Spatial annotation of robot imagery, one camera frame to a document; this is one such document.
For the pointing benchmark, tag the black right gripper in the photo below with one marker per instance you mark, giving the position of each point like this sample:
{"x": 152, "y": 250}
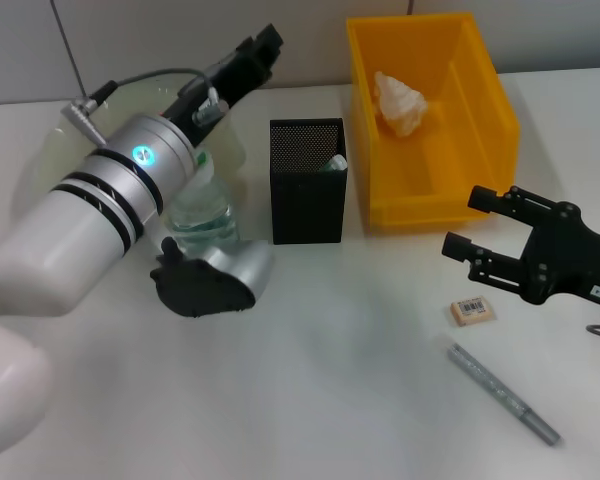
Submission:
{"x": 560, "y": 255}

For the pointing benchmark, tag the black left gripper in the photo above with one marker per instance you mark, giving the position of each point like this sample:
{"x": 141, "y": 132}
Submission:
{"x": 240, "y": 80}

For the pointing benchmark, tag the white paper ball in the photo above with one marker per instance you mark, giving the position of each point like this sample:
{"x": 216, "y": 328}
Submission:
{"x": 400, "y": 105}

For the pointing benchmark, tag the mint green utility knife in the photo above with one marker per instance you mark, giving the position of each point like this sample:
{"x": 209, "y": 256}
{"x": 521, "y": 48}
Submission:
{"x": 337, "y": 162}

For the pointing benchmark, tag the clear bottle with green label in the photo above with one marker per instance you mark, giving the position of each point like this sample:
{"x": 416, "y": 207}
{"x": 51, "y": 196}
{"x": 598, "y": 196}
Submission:
{"x": 200, "y": 210}

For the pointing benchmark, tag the beige eraser with barcode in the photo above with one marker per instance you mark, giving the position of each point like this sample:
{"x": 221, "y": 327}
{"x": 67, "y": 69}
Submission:
{"x": 472, "y": 311}

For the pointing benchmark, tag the pale green glass fruit plate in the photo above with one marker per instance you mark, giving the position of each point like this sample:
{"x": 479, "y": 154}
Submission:
{"x": 230, "y": 145}

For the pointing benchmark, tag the black mesh pen holder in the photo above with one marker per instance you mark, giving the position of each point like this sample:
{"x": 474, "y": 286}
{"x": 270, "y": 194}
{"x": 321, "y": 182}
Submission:
{"x": 307, "y": 210}

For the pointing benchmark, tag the grey pen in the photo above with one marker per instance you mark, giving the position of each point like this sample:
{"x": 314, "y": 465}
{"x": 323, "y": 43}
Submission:
{"x": 505, "y": 396}

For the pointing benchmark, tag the yellow plastic bin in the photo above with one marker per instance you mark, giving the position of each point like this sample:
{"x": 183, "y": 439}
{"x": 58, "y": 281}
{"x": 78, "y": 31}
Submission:
{"x": 480, "y": 150}

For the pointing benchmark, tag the silver left gripper connector stub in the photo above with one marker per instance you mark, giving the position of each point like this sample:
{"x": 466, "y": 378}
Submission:
{"x": 207, "y": 110}

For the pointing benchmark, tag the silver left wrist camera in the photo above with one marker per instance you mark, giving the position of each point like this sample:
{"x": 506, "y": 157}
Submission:
{"x": 205, "y": 295}

